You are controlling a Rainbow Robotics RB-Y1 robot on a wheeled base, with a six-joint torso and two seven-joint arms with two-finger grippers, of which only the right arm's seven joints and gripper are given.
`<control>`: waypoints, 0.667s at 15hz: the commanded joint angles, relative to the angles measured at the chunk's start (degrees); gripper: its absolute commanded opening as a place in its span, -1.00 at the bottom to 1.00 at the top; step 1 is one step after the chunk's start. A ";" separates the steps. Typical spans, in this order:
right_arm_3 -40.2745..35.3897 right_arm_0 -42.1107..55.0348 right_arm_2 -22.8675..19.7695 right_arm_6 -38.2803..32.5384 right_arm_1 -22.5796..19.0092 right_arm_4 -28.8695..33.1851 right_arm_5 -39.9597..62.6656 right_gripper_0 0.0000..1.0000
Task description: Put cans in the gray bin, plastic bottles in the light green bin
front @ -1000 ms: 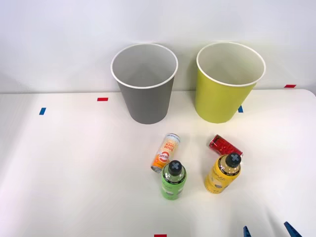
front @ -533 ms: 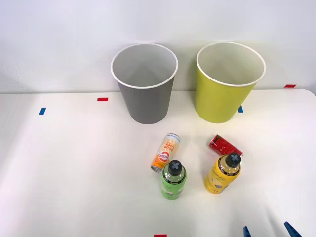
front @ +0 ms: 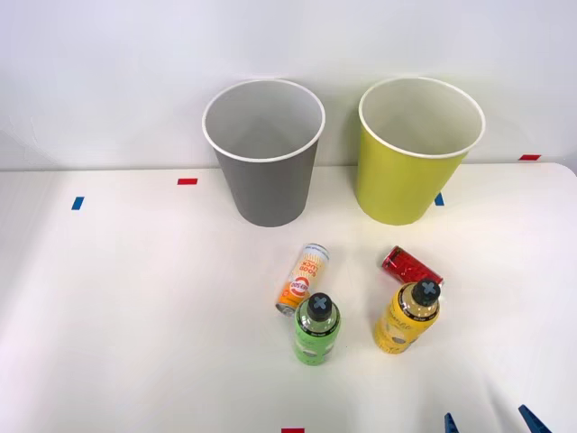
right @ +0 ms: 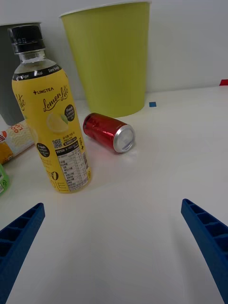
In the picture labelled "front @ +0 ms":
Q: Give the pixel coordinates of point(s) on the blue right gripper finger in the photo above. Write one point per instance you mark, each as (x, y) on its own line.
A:
(534, 421)
(450, 425)

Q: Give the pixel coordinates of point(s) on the yellow label plastic bottle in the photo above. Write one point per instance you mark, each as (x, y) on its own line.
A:
(399, 325)

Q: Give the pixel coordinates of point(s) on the green label plastic bottle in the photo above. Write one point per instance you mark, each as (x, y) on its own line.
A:
(315, 338)

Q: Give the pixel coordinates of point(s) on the red can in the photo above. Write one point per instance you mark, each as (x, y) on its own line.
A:
(403, 266)

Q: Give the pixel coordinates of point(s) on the orange and white can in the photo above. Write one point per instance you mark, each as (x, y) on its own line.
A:
(306, 275)

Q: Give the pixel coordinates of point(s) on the yellow-green plastic waste bin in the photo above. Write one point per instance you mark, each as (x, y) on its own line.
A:
(396, 185)

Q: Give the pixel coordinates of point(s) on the grey plastic waste bin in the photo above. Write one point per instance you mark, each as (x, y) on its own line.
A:
(270, 189)

